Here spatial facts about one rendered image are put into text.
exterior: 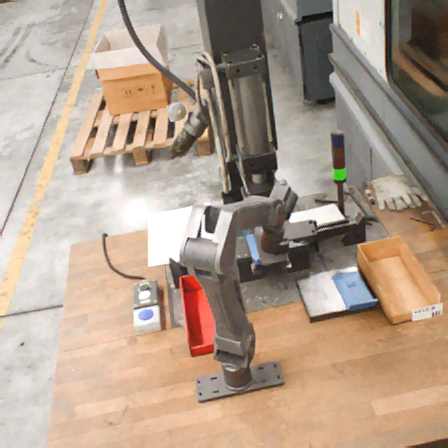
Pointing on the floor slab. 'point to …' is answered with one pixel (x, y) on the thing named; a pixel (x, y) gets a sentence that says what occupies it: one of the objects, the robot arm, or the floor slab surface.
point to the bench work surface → (161, 423)
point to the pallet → (85, 151)
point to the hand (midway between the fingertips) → (269, 258)
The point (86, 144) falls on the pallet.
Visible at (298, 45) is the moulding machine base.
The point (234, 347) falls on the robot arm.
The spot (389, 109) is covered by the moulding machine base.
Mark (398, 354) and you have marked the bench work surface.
